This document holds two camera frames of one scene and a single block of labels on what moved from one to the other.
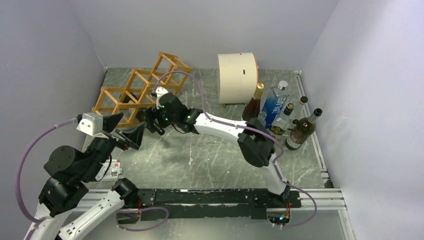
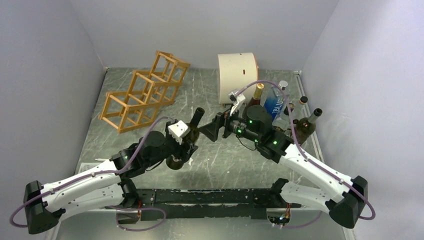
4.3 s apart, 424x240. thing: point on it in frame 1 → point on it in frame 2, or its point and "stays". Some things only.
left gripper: (133, 138) → (185, 153)
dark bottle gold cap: (252, 110) stays
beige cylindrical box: (239, 77) stays
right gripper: (152, 114) → (211, 130)
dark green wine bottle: (302, 129) stays
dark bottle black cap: (140, 114) → (192, 133)
